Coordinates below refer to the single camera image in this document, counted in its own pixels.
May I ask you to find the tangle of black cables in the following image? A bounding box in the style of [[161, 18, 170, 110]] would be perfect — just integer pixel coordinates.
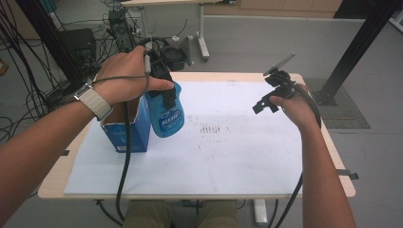
[[0, 6, 107, 146]]

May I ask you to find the white desk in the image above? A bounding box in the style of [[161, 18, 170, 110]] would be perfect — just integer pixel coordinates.
[[120, 0, 237, 62]]

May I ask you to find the thick black gripper cable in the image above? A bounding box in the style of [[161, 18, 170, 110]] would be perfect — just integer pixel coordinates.
[[274, 83, 322, 228], [114, 101, 132, 222]]

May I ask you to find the grey floor mat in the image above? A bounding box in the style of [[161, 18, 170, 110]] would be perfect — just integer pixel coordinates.
[[303, 77, 372, 130]]

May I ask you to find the white paper sheet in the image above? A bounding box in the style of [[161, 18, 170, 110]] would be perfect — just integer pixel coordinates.
[[63, 80, 303, 196]]

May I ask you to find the thin grey cable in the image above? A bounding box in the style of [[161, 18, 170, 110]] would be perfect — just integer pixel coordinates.
[[91, 54, 152, 96]]

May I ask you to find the white table leg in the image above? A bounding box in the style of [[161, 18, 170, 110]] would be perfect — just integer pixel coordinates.
[[253, 199, 269, 226]]

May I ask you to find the black equipment box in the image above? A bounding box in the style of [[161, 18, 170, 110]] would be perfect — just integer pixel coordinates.
[[58, 28, 98, 65]]

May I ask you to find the computer tower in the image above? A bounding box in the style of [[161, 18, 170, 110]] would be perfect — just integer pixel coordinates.
[[107, 8, 136, 54]]

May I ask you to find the black metal frame post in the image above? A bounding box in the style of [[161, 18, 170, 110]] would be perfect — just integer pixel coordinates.
[[312, 0, 403, 107], [15, 0, 84, 93]]

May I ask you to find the person's right hand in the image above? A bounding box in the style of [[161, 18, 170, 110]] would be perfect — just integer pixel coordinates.
[[269, 83, 321, 131]]

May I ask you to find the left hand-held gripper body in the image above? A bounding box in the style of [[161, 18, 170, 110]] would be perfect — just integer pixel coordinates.
[[144, 35, 195, 93]]

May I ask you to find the blue detergent bottle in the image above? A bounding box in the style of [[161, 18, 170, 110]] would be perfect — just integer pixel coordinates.
[[144, 81, 185, 139]]

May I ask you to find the person's left leg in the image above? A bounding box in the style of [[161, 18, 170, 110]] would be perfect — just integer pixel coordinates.
[[123, 199, 174, 228]]

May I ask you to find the person's right leg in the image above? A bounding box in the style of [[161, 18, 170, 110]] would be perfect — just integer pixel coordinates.
[[199, 199, 239, 228]]

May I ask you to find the person's left hand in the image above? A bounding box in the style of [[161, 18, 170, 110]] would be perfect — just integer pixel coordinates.
[[93, 46, 175, 105]]

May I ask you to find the white wristwatch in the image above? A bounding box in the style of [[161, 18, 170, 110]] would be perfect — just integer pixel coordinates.
[[73, 80, 114, 123]]

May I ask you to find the thin black cable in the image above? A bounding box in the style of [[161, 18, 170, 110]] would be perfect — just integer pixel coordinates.
[[93, 199, 125, 228]]

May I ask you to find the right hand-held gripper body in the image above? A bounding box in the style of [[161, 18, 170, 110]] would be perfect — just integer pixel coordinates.
[[263, 51, 297, 99]]

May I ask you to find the person's leg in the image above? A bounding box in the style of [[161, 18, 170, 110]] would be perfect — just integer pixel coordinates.
[[199, 199, 239, 228], [123, 199, 174, 228]]

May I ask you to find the blue cardboard box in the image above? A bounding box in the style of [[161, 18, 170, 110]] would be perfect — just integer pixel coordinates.
[[100, 94, 152, 154]]

